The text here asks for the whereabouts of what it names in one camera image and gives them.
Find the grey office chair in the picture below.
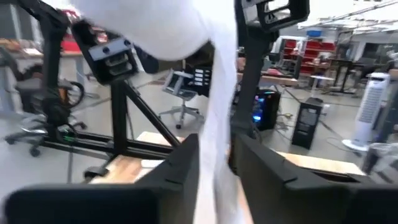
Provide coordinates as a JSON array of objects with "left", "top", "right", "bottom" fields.
[{"left": 157, "top": 69, "right": 206, "bottom": 130}]

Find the red shelving unit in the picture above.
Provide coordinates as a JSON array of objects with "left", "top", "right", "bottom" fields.
[{"left": 278, "top": 39, "right": 337, "bottom": 75}]

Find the white tower fan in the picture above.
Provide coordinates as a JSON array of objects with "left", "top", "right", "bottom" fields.
[{"left": 341, "top": 72, "right": 391, "bottom": 152}]

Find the computer tower with coloured lights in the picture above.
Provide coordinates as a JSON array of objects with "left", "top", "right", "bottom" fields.
[{"left": 251, "top": 89, "right": 282, "bottom": 131}]

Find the white gauze bandage roll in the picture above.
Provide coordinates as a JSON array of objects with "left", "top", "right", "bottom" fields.
[{"left": 70, "top": 0, "right": 249, "bottom": 224}]

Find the black office chair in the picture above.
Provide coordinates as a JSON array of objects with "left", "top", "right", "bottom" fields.
[{"left": 0, "top": 60, "right": 90, "bottom": 158}]

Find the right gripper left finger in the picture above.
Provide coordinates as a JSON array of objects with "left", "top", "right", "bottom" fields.
[{"left": 0, "top": 133, "right": 200, "bottom": 224}]

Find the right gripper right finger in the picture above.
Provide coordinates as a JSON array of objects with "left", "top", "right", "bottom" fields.
[{"left": 231, "top": 133, "right": 398, "bottom": 224}]

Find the black computer tower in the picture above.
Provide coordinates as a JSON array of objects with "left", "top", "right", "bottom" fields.
[{"left": 291, "top": 97, "right": 325, "bottom": 151}]

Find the black box with white labels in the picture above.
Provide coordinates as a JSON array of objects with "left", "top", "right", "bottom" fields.
[{"left": 191, "top": 65, "right": 215, "bottom": 98}]

